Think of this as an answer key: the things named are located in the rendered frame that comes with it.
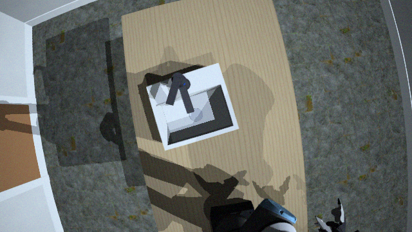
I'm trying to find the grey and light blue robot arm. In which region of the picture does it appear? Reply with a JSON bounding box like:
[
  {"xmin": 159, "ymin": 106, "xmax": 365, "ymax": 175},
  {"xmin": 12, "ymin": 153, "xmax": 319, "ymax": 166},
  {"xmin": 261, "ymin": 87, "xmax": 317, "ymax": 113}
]
[{"xmin": 215, "ymin": 198, "xmax": 297, "ymax": 232}]

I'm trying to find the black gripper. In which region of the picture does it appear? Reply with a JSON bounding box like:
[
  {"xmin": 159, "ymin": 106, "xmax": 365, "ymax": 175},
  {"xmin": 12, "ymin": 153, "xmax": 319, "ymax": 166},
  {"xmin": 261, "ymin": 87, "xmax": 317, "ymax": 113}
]
[{"xmin": 315, "ymin": 198, "xmax": 346, "ymax": 232}]

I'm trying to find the white sink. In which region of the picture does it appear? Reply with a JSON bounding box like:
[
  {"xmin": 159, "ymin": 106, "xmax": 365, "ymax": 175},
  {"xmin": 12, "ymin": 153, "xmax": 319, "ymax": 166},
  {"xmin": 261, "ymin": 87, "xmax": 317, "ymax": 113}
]
[{"xmin": 146, "ymin": 63, "xmax": 239, "ymax": 150}]

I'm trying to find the black mixer tap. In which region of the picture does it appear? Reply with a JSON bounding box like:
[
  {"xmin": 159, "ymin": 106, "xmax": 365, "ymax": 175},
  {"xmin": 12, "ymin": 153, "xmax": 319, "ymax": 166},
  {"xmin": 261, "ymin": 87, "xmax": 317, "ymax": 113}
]
[{"xmin": 166, "ymin": 72, "xmax": 194, "ymax": 114}]

